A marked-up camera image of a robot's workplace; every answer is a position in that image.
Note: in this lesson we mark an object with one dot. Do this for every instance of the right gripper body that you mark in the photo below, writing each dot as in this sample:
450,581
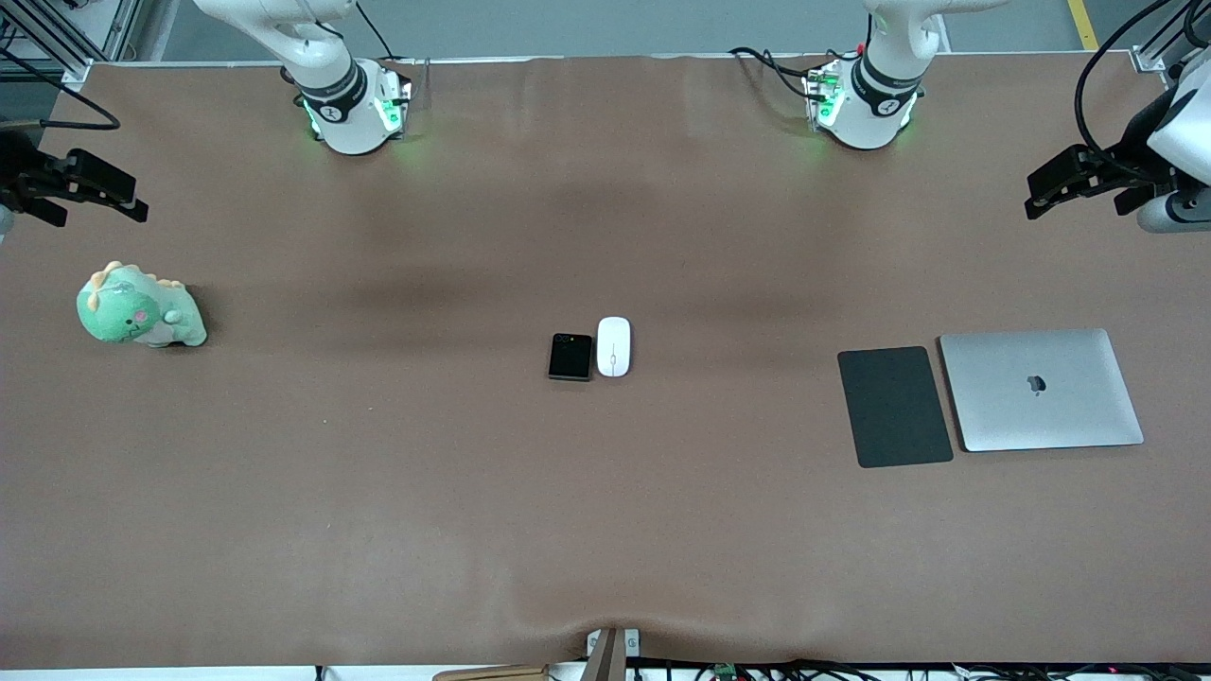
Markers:
21,174

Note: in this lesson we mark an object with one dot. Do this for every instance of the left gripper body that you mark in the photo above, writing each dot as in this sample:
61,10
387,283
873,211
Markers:
1132,159

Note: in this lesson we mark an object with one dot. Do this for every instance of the white computer mouse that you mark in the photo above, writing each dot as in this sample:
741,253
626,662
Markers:
613,336

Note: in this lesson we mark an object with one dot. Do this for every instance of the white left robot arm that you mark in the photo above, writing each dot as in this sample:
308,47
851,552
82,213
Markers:
866,118

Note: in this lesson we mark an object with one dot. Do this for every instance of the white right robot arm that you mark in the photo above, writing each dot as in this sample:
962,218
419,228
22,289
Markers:
342,123

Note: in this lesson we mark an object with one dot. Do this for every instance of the dark grey mouse pad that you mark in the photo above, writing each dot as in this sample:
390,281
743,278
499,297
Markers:
894,407

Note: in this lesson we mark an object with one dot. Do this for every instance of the black folded flip phone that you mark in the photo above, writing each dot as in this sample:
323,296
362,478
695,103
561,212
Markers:
570,359

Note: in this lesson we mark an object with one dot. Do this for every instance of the green dinosaur plush toy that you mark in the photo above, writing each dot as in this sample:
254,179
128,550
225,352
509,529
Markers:
128,312

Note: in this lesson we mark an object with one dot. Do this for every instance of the silver closed laptop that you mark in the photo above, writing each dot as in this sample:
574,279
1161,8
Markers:
1041,416

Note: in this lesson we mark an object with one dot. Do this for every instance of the brown table cover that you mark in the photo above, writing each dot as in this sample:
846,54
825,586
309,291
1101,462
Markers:
605,520

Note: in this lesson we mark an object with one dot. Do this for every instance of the aluminium frame profile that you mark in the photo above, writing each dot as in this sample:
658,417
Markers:
1159,52
66,43

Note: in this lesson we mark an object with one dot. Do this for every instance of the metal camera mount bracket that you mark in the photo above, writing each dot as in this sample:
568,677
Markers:
605,657

